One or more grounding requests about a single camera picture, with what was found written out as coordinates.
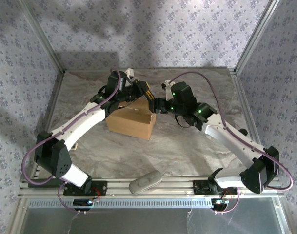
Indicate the yellow black utility knife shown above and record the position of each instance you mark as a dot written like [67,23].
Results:
[150,97]

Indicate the brown cardboard box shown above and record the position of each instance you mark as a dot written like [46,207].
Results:
[131,124]

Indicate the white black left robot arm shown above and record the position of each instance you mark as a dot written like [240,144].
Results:
[85,119]

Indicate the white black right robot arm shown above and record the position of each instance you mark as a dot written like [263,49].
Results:
[226,139]

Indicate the wooden block with black cap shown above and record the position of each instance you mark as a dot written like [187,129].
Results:
[243,131]

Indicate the grey oval pad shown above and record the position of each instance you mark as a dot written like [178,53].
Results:
[144,182]

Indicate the small black electronics module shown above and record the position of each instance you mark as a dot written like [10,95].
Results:
[83,203]
[220,203]

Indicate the shiny metal panel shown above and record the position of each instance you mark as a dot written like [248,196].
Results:
[148,221]

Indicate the black rectangular bar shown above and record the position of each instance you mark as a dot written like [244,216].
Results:
[36,185]

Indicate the aluminium side rail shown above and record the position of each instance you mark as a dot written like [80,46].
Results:
[51,109]
[248,109]

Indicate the wide aluminium extrusion rail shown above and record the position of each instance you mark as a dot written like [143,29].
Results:
[172,189]

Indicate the aluminium frame post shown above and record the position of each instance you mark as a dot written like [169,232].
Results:
[44,36]
[256,36]

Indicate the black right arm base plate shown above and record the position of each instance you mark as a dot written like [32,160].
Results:
[199,189]

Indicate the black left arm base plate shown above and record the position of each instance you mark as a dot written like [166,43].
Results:
[102,187]

